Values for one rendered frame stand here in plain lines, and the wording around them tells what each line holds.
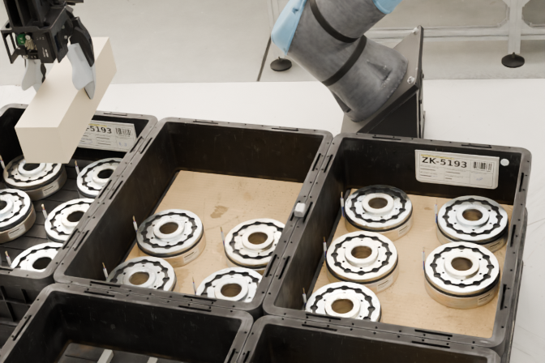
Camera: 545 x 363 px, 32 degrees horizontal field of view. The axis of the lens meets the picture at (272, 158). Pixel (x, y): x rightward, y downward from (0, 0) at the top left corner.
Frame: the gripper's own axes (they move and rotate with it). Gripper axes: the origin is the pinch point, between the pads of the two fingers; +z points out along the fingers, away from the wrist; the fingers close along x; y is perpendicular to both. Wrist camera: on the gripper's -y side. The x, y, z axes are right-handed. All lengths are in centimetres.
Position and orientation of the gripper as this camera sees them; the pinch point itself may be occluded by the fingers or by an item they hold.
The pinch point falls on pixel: (67, 88)
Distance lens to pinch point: 139.4
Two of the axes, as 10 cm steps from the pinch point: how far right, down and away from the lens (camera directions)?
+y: -1.5, 6.0, -7.9
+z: 1.1, 8.0, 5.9
